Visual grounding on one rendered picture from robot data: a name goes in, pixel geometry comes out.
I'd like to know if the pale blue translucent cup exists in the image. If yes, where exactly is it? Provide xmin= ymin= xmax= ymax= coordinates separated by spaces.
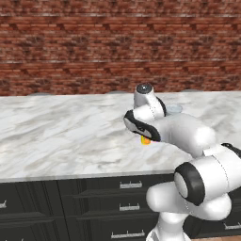
xmin=165 ymin=104 xmax=184 ymax=116

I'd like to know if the orange round object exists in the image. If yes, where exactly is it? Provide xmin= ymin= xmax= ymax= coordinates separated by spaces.
xmin=140 ymin=135 xmax=152 ymax=146

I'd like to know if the black drawer front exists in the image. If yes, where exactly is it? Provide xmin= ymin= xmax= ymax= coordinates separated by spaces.
xmin=56 ymin=173 xmax=175 ymax=200
xmin=0 ymin=216 xmax=70 ymax=241
xmin=62 ymin=195 xmax=159 ymax=220
xmin=65 ymin=215 xmax=162 ymax=241
xmin=194 ymin=216 xmax=241 ymax=240
xmin=0 ymin=180 xmax=61 ymax=220

